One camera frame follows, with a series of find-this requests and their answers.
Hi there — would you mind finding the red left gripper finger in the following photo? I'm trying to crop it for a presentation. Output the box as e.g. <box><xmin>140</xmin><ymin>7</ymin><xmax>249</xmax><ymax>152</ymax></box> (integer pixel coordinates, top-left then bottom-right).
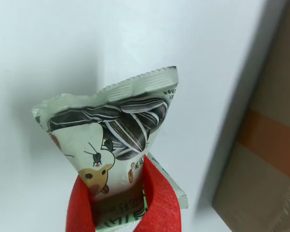
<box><xmin>64</xmin><ymin>175</ymin><xmax>98</xmax><ymax>232</ymax></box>

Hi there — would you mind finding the brown cardboard box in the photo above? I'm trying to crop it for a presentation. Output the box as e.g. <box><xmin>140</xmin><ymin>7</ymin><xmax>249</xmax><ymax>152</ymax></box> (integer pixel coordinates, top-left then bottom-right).
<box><xmin>212</xmin><ymin>0</ymin><xmax>290</xmax><ymax>232</ymax></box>

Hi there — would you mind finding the green sunflower seed snack pack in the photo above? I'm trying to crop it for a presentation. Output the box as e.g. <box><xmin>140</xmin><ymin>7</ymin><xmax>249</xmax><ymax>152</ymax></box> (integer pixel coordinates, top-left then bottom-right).
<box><xmin>31</xmin><ymin>65</ymin><xmax>189</xmax><ymax>232</ymax></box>

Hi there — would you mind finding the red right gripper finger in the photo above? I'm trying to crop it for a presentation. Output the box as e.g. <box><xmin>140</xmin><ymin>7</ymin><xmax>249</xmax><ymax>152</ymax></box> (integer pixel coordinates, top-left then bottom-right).
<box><xmin>132</xmin><ymin>155</ymin><xmax>182</xmax><ymax>232</ymax></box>

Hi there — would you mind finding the orange-brown packing tape strip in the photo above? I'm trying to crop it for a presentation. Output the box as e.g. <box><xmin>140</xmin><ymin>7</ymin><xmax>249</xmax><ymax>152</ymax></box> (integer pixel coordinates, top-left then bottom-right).
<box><xmin>238</xmin><ymin>109</ymin><xmax>290</xmax><ymax>171</ymax></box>

